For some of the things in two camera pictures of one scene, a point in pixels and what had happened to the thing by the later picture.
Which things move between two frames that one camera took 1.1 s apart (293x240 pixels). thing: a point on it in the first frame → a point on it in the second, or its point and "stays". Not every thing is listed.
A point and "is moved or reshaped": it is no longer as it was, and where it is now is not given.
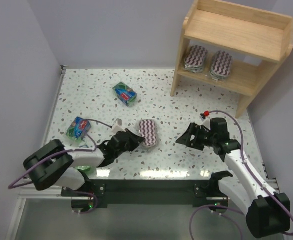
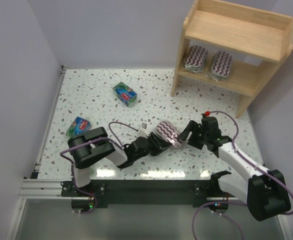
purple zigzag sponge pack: [195, 58] stays
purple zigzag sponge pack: [221, 66] stays
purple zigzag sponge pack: [148, 130] is moved or reshaped
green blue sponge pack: [124, 93] stays
